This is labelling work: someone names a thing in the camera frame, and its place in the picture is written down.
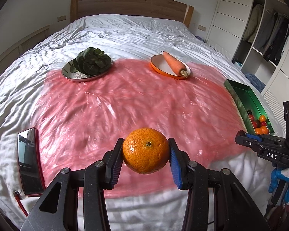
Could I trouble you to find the pink plastic sheet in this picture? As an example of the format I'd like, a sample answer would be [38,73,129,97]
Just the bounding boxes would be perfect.
[32,59,246,185]

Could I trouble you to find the green leafy vegetable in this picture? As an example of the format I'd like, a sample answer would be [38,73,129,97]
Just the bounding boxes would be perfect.
[73,47,112,76]

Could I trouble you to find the mandarin in tray right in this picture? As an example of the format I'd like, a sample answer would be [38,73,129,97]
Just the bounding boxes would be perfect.
[260,126,269,135]

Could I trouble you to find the small orange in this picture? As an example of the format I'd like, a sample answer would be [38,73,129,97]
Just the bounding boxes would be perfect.
[259,115,267,122]

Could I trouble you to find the red charging cable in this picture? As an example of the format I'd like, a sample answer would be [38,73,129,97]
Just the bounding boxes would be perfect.
[13,190,30,218]

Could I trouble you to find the blue folded blanket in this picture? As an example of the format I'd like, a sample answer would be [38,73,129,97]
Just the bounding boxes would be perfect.
[245,73,266,92]

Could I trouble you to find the white bed sheet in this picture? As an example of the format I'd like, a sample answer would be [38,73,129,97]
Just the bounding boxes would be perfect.
[0,15,272,228]

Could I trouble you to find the right hand blue white glove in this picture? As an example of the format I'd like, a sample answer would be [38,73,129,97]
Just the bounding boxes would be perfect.
[268,168,289,206]

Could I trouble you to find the red smartphone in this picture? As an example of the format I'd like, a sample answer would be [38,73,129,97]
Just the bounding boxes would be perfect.
[17,127,46,197]

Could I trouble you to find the red apple in tray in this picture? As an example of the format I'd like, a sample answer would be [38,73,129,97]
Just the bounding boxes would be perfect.
[260,121,267,126]

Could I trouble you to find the wall socket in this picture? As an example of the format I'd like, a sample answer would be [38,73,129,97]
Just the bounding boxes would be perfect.
[198,25,207,32]

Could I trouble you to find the textured mandarin orange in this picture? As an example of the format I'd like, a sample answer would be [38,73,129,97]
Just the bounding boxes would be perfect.
[123,128,171,174]

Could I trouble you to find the green rectangular tray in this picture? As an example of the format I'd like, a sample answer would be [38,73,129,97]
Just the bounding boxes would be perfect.
[224,79,274,135]

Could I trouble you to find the hanging dark clothes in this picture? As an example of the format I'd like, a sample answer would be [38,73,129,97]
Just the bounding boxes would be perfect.
[242,4,289,65]

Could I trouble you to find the orange carrot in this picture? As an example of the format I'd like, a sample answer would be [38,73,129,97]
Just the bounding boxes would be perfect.
[163,52,188,78]

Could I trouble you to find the wooden headboard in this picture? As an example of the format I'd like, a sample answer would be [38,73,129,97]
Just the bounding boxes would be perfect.
[70,0,194,27]

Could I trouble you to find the orange in tray front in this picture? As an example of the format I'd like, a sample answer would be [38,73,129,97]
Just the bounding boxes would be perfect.
[255,128,263,135]

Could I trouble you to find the white wardrobe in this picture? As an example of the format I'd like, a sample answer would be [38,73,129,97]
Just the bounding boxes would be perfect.
[206,0,289,128]

